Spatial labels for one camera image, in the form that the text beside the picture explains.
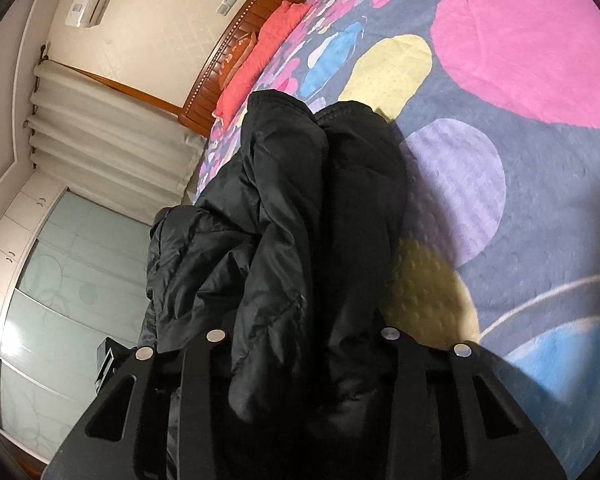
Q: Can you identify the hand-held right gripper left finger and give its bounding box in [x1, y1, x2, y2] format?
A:
[45, 327, 241, 480]

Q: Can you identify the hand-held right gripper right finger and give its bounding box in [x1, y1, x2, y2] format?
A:
[381, 326, 568, 480]

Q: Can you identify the black puffer jacket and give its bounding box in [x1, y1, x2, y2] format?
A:
[145, 89, 408, 480]

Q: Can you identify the black device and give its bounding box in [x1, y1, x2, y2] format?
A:
[96, 338, 131, 393]

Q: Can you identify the glass-door wardrobe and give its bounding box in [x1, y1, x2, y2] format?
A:
[0, 170, 156, 466]

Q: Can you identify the cream curtain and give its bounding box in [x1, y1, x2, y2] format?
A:
[25, 60, 206, 198]

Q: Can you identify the colourful circle-print bed sheet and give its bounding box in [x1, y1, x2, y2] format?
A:
[195, 0, 600, 480]

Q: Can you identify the wooden headboard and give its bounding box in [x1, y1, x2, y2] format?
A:
[177, 0, 326, 138]

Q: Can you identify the orange printed cushion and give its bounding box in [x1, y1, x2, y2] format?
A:
[219, 31, 259, 88]

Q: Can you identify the red quilted pillow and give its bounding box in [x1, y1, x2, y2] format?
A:
[212, 1, 313, 121]

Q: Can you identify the wooden frame post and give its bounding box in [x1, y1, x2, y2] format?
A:
[69, 64, 184, 117]

